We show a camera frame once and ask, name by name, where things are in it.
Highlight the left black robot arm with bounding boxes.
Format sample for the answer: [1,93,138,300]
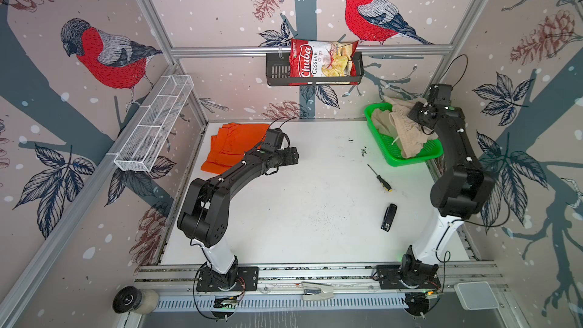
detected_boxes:
[177,144,299,276]

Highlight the white square box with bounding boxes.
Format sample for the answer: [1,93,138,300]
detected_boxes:
[454,282,499,311]

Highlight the black wall basket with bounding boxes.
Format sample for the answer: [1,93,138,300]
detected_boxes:
[266,52,364,87]

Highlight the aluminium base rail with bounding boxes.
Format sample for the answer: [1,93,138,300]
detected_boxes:
[134,261,507,315]

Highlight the grey clip tool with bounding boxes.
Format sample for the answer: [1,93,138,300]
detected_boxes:
[302,282,334,302]

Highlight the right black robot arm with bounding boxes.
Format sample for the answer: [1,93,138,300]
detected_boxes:
[408,102,495,266]

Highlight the green plastic basket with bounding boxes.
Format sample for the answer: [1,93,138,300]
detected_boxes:
[364,100,444,167]

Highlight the white wire mesh shelf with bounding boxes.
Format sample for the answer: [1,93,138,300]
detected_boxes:
[114,74,194,173]

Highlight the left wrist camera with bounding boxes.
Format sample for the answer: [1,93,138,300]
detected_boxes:
[264,128,285,150]

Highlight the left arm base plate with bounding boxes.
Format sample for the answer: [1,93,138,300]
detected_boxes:
[195,266,259,292]

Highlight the small black marker object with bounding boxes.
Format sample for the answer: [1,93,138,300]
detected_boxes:
[381,203,398,232]

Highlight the black yellow screwdriver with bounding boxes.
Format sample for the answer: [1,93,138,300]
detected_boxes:
[367,164,393,192]

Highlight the tape roll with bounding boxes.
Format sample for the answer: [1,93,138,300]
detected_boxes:
[112,285,159,315]

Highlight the red cassava chips bag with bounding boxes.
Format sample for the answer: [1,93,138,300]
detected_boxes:
[289,39,358,78]

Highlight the beige shorts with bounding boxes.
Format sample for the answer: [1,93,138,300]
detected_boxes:
[370,97,438,159]

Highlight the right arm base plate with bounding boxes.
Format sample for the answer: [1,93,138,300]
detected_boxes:
[373,264,442,290]

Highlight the orange shorts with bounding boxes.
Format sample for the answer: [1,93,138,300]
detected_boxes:
[200,123,270,175]

